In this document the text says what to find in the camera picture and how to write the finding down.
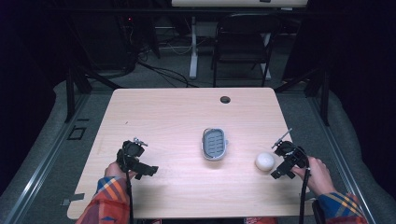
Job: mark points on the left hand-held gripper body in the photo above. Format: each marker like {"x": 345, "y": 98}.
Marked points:
{"x": 130, "y": 151}

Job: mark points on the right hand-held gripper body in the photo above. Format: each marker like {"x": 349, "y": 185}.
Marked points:
{"x": 292, "y": 154}

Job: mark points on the white round soap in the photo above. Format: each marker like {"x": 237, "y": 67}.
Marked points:
{"x": 265, "y": 161}

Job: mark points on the grey soap dish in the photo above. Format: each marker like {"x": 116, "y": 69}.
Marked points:
{"x": 214, "y": 144}

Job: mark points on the person's left hand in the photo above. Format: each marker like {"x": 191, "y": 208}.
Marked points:
{"x": 113, "y": 169}

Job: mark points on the person's right hand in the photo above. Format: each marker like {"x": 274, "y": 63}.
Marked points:
{"x": 319, "y": 177}

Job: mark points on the black metal stand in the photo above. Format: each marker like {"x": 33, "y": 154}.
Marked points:
{"x": 324, "y": 99}
{"x": 70, "y": 93}

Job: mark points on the black floor tape square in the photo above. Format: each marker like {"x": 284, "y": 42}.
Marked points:
{"x": 76, "y": 133}

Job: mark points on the grey tape strip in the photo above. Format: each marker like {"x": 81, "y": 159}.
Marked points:
{"x": 74, "y": 197}

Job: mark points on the black folding chair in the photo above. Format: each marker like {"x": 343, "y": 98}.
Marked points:
{"x": 241, "y": 46}

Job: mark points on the white desk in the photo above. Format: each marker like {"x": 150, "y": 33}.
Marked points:
{"x": 238, "y": 2}

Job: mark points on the aluminium floor rail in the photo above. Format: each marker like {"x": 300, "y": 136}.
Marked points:
{"x": 46, "y": 161}
{"x": 339, "y": 155}

